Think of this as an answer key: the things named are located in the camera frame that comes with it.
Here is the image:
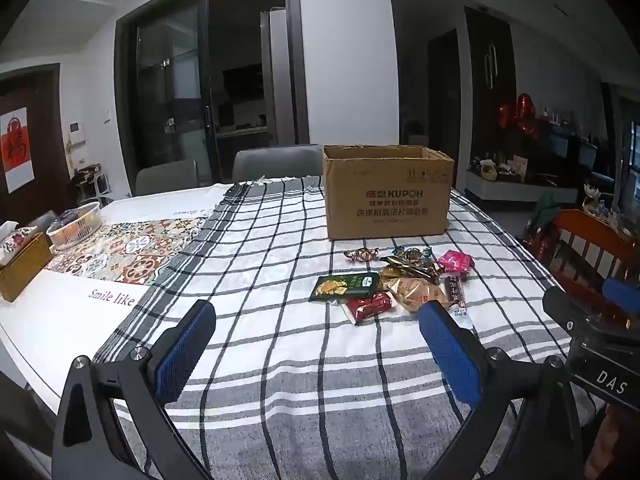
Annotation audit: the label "pile of snack packets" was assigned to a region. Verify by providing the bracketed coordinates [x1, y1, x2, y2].
[0, 182, 236, 416]

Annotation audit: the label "green snack packet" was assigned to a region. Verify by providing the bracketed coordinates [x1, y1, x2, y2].
[308, 272, 382, 304]

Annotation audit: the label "wide grey chair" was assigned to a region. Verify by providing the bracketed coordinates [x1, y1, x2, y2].
[232, 145, 325, 184]

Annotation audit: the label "golden bread packet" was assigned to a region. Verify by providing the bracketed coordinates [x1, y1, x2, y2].
[386, 276, 452, 315]

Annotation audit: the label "small grey chair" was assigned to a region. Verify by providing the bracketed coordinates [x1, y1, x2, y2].
[135, 159, 199, 197]

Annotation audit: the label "white table ornament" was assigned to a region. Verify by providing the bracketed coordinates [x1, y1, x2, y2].
[581, 184, 622, 222]

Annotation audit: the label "wooden tissue box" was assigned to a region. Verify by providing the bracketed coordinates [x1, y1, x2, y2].
[0, 221, 54, 303]

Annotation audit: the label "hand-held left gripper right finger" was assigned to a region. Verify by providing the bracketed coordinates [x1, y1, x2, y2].
[418, 301, 585, 480]

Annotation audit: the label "white low cabinet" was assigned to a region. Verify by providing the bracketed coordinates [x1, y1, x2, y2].
[464, 166, 583, 204]

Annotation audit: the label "red gold wrapped candy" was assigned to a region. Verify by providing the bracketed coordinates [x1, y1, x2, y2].
[344, 247, 382, 264]

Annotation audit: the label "dark wooden door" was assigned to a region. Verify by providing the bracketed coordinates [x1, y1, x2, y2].
[0, 71, 72, 228]

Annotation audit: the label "pink snack packet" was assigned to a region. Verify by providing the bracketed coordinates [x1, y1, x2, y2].
[436, 249, 474, 275]

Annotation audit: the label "long dark red snack packet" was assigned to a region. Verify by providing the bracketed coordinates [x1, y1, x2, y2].
[444, 274, 477, 333]

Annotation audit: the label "red white door poster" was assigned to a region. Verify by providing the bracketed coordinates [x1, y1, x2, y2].
[0, 106, 36, 194]

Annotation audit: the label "white woven basket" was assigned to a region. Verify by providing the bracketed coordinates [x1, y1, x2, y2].
[46, 201, 104, 251]

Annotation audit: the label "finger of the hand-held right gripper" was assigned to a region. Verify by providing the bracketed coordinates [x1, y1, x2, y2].
[601, 276, 640, 318]
[541, 286, 608, 341]

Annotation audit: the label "brown cardboard box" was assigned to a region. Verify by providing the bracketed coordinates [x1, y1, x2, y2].
[321, 144, 456, 242]

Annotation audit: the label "blue gold wrapped candy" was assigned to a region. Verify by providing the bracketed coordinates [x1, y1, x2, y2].
[391, 245, 437, 262]

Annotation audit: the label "red wooden chair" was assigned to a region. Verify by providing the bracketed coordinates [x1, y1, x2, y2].
[521, 209, 640, 328]

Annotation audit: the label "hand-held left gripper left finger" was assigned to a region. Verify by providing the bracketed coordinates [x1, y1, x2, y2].
[51, 299, 217, 480]

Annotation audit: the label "green cloth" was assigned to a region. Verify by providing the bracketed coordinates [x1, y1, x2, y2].
[529, 191, 562, 227]

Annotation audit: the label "silver refrigerator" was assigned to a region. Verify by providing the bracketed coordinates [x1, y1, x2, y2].
[259, 6, 292, 134]

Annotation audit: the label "white shoe rack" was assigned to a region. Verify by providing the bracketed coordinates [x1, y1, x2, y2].
[74, 163, 110, 207]

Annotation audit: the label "black white checked tablecloth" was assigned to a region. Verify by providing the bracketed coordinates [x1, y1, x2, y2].
[92, 176, 601, 480]

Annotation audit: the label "red balloons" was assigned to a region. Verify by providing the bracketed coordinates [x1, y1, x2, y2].
[499, 93, 547, 142]

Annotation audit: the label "dark gold snack packet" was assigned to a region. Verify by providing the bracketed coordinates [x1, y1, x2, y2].
[379, 255, 442, 283]

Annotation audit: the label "person's right hand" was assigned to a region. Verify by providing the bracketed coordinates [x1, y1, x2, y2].
[592, 405, 640, 480]

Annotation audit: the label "dark tall cabinet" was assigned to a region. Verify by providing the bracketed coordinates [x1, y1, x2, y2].
[464, 5, 519, 172]

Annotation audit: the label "sliding glass door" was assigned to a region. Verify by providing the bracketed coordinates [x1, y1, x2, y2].
[114, 0, 307, 197]

